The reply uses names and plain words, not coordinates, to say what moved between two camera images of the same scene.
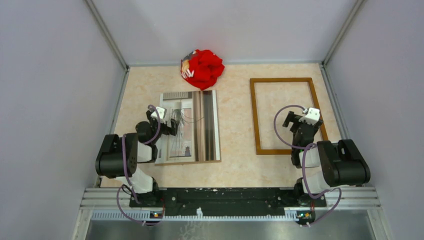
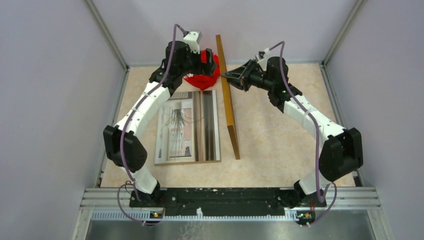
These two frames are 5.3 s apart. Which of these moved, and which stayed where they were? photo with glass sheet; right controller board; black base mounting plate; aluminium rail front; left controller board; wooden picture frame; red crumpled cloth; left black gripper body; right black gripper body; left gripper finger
Moved: right black gripper body; wooden picture frame; left black gripper body; left gripper finger
Stayed: red crumpled cloth; photo with glass sheet; aluminium rail front; left controller board; right controller board; black base mounting plate
